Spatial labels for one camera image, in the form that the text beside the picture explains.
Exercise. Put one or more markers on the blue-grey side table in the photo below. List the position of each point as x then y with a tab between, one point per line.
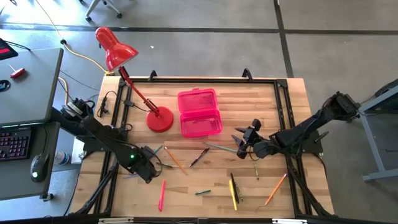
371	140

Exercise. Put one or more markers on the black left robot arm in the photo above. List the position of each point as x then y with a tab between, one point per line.
102	133

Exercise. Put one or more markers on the dark green pencil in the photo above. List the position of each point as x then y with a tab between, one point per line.
166	165

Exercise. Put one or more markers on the black and red device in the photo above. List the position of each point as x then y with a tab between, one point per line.
6	49

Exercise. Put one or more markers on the silver frame bracket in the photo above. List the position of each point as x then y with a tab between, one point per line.
115	221
289	221

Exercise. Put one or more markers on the black teal round object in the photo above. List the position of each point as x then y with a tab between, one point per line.
3	85

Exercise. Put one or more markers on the blue chair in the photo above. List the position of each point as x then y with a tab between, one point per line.
247	74

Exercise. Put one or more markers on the dark green crayon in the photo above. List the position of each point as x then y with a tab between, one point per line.
202	192

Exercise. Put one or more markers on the clear water bottle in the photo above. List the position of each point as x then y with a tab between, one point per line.
62	158

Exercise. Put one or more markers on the olive crayon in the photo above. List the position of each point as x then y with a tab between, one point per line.
256	171

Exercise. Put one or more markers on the office chair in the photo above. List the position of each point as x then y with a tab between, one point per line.
93	7

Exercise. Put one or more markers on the teal pen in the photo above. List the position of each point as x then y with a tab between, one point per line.
158	149

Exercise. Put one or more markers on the pink plastic supply box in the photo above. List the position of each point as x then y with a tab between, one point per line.
199	124

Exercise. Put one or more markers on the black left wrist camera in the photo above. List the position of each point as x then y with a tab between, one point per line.
148	152

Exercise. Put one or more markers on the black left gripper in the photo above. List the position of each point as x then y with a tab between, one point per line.
143	166

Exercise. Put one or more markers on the purple pen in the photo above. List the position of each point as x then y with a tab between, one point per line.
130	176

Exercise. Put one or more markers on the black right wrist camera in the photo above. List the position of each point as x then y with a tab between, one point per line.
257	124

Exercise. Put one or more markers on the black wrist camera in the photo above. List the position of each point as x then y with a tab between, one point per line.
257	124
148	152

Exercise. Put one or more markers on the matte black clip pen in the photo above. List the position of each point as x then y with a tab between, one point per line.
235	189

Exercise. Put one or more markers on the grey-green pencil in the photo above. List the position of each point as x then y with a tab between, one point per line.
220	147

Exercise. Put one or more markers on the yellow highlighter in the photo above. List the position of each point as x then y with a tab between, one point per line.
232	194

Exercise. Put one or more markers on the orange pencil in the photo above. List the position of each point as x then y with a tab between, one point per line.
175	160
275	189

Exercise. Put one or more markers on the grey office desk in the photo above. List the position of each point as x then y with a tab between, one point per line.
31	90

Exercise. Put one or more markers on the pink highlighter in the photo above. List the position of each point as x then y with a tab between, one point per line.
162	196

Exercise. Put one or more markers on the black backlit keyboard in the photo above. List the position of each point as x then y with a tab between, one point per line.
14	144

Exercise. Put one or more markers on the black pen with rubber grip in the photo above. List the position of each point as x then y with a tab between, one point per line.
199	157

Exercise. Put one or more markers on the black frame hook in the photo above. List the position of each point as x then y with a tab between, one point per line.
152	75

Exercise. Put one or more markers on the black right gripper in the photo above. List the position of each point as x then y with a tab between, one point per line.
250	140

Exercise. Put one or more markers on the black computer mouse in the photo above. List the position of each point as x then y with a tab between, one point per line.
39	166

